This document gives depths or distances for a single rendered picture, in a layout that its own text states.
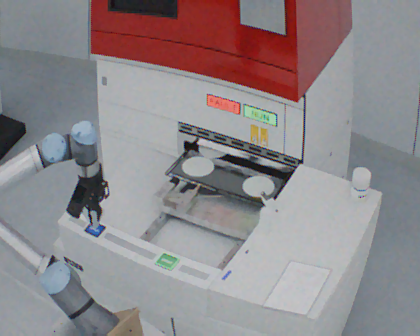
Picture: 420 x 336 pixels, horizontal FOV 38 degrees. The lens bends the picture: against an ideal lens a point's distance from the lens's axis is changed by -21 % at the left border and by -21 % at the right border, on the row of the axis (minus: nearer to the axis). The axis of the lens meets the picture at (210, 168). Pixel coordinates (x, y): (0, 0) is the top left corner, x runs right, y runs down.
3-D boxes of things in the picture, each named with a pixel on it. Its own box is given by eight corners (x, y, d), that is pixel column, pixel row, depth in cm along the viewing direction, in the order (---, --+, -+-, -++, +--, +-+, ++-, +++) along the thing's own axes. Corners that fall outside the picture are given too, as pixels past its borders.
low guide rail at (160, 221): (203, 171, 257) (202, 164, 255) (208, 173, 256) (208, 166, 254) (127, 259, 223) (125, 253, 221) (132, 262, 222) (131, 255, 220)
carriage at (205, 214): (164, 193, 243) (164, 186, 241) (267, 228, 229) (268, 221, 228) (152, 208, 238) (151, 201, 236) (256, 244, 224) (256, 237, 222)
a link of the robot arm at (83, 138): (68, 122, 193) (94, 116, 194) (71, 153, 199) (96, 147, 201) (69, 138, 187) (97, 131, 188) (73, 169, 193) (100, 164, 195)
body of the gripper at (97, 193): (110, 197, 210) (106, 164, 202) (96, 214, 204) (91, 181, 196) (91, 189, 212) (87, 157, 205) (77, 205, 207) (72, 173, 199)
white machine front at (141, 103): (103, 128, 278) (100, 46, 253) (300, 192, 247) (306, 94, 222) (98, 133, 276) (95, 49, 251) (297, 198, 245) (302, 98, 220)
